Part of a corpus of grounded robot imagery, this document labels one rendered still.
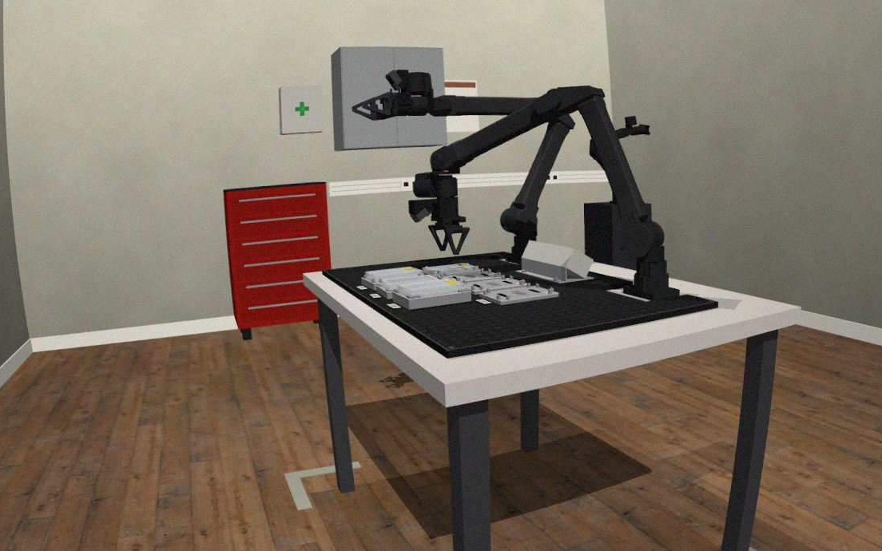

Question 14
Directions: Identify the white operator panel with coloured keys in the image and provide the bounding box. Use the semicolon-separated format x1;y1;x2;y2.
516;240;594;283

